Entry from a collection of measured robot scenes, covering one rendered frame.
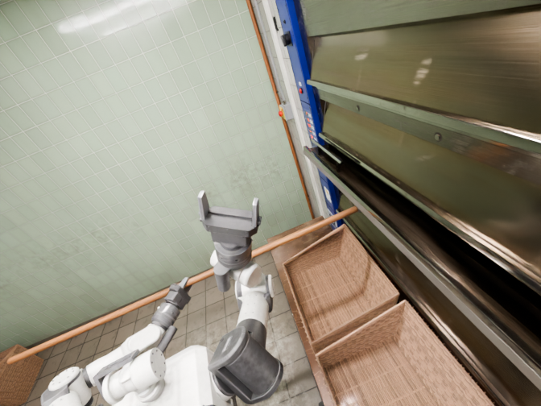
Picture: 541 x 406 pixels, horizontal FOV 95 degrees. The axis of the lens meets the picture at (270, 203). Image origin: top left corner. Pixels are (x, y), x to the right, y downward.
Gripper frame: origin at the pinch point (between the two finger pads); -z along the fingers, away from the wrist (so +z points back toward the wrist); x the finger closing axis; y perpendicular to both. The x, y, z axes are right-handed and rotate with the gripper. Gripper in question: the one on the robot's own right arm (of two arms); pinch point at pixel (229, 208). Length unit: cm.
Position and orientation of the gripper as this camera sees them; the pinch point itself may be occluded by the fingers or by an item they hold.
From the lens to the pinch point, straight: 50.9
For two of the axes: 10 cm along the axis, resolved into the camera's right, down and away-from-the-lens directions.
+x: -9.9, -1.4, 0.6
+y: 1.4, -7.1, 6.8
